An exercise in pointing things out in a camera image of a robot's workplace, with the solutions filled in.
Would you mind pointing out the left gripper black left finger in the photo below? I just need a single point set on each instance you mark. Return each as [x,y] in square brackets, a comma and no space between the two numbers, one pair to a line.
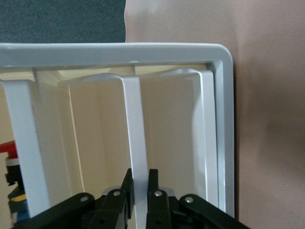
[112,210]

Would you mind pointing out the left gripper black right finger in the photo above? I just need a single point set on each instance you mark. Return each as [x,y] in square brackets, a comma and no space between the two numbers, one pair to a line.
[162,212]

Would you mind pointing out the red push button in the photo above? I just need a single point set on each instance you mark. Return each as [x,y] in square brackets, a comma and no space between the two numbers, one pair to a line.
[7,148]

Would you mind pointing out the white drawer cabinet frame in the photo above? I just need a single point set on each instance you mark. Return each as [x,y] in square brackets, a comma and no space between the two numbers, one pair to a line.
[119,53]

